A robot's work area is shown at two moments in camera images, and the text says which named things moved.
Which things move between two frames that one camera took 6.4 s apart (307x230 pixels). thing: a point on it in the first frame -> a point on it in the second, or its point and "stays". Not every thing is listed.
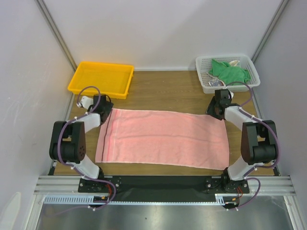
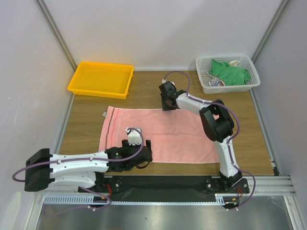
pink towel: [160, 138] stays
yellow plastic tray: [113, 79] stays
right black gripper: [213, 110] -> [165, 101]
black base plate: [164, 188] stays
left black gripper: [108, 107] -> [125, 145]
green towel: [229, 74] stays
